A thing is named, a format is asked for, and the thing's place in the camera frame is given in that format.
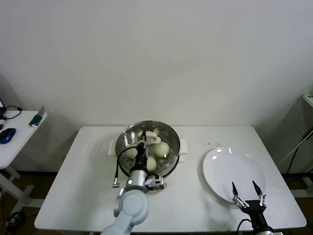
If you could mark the blue computer mouse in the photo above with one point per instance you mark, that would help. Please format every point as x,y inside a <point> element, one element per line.
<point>7,135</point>

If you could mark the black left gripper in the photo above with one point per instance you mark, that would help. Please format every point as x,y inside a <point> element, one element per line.
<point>141,159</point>

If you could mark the steel perforated steamer basket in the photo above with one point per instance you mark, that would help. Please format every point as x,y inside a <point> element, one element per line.
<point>185,147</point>

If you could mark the white steamed baozi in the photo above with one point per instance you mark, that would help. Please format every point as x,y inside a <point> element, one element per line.
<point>162,149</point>
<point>152,164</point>
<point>130,153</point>

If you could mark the white side table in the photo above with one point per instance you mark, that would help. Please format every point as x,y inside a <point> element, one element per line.
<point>22,137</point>

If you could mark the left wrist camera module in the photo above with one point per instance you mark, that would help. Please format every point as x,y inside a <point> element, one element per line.
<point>155,182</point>

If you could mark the white electric cooker base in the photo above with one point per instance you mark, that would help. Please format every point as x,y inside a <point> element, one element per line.
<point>183,159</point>

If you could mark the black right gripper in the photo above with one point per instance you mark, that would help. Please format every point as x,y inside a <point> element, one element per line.
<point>255,209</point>

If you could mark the white frame base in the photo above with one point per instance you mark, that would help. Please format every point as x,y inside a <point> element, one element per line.
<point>305,193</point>

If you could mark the dark screen device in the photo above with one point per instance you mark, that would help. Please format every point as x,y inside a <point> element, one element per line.
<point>1,102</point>

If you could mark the white round plate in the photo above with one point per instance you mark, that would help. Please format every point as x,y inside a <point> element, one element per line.
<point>220,186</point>

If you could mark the dark power adapter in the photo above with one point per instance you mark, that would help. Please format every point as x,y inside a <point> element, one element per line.
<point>306,135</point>

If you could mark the green silver packet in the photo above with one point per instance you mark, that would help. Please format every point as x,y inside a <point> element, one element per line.
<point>36,120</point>

